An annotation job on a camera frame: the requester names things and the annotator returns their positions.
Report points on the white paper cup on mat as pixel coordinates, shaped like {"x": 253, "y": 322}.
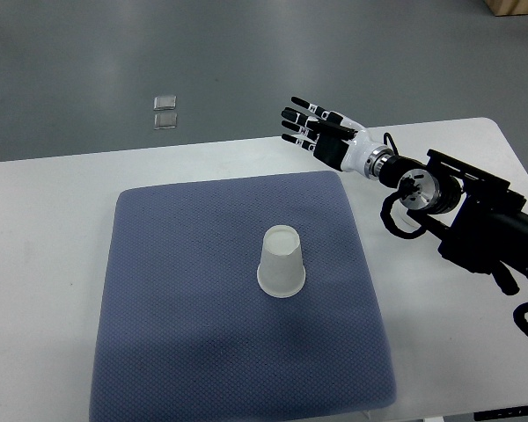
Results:
{"x": 281, "y": 272}

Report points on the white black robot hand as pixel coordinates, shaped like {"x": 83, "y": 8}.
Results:
{"x": 326, "y": 134}

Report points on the wooden furniture corner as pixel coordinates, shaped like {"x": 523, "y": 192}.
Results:
{"x": 504, "y": 8}

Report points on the metal floor plate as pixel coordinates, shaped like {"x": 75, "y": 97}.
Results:
{"x": 165, "y": 120}
{"x": 164, "y": 102}

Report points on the black table edge bracket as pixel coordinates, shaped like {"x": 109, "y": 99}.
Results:
{"x": 512, "y": 412}

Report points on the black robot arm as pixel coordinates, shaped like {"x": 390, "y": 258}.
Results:
{"x": 479, "y": 221}

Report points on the upper metal floor plate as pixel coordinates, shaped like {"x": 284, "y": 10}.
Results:
{"x": 164, "y": 102}

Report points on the lower metal floor plate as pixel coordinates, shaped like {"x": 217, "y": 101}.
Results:
{"x": 165, "y": 120}

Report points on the blue grey padded mat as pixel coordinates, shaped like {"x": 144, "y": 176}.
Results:
{"x": 187, "y": 334}

